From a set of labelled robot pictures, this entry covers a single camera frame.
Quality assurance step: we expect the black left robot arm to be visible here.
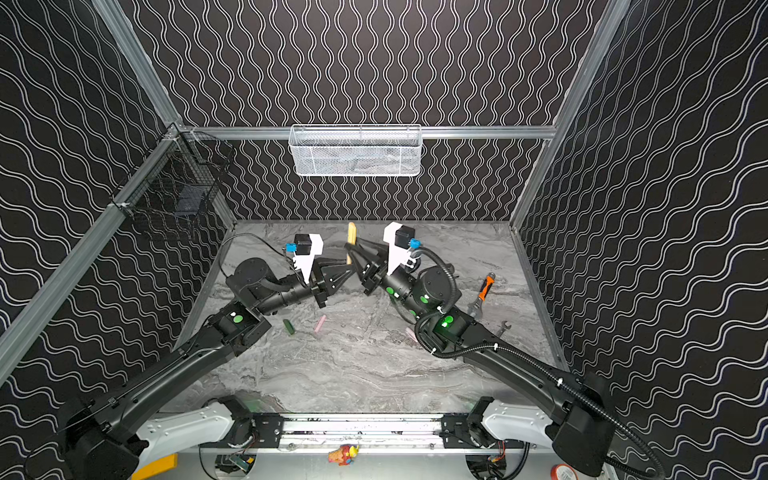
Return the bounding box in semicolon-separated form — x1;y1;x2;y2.
56;257;358;479

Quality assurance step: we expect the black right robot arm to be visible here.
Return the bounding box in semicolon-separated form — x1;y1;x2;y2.
345;240;665;479

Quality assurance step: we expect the pink pen cap left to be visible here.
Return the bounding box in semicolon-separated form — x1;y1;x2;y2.
314;315;327;333

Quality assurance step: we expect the pink pen cap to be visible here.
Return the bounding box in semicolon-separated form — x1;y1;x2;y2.
314;315;327;333
405;327;418;343

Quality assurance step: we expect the green pen cap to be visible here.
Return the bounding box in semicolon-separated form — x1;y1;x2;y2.
283;319;296;336

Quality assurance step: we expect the pink pen cap right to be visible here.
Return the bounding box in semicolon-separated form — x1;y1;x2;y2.
405;327;418;343

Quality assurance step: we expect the small steel spanner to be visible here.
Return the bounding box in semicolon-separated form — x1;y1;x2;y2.
496;322;512;337

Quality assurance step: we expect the red yellow toy figure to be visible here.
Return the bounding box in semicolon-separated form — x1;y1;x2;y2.
327;445;359;466

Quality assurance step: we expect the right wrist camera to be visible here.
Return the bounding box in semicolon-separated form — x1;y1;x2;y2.
383;222;420;275

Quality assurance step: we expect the white wire mesh basket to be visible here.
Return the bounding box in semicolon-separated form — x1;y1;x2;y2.
288;124;423;177

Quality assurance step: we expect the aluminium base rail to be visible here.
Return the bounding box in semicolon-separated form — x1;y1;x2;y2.
227;412;541;452

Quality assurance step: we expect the black wire basket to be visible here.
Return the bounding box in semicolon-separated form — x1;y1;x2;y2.
118;129;235;243

